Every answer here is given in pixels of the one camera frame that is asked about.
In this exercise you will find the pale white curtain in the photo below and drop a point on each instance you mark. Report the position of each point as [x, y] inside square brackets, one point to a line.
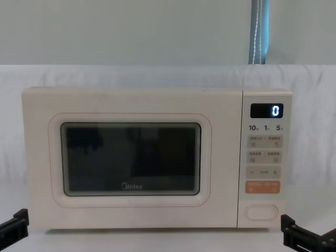
[105, 31]

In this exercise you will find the microwave control panel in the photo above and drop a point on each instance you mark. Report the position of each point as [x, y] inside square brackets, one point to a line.
[263, 162]

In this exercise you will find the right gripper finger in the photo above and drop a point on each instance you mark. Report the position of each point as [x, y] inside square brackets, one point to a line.
[290, 225]

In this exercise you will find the grey striped post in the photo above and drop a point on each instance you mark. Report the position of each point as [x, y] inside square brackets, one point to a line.
[259, 31]

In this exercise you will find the cream microwave oven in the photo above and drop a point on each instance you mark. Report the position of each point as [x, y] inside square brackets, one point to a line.
[131, 105]

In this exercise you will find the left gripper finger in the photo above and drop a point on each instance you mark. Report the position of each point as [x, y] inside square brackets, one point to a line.
[19, 221]

